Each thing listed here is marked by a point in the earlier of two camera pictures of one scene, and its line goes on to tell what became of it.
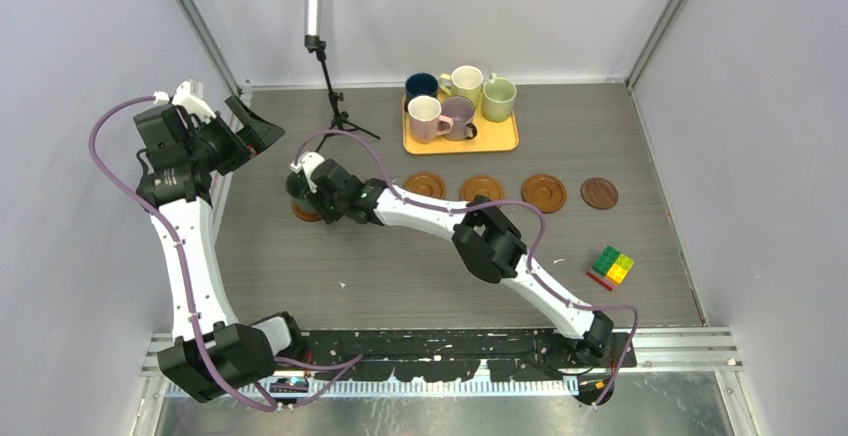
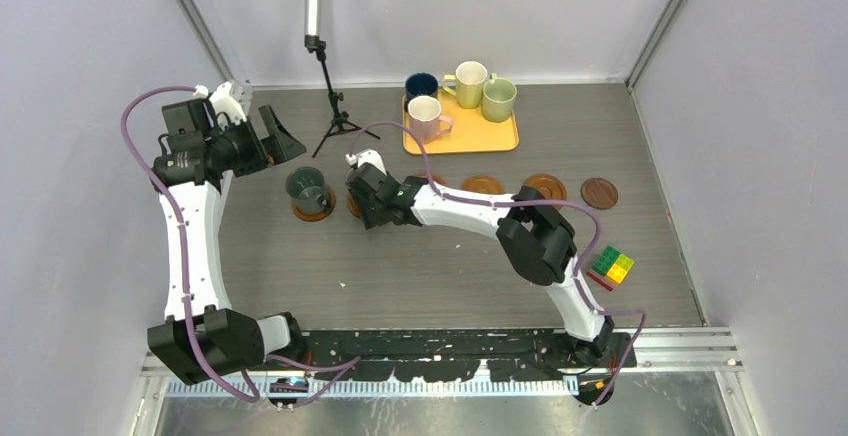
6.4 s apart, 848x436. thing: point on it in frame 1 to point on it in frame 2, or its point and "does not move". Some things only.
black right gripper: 314,200 to 370,219
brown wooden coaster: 544,191 does not move
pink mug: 424,117 does not move
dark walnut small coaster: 599,193 does not move
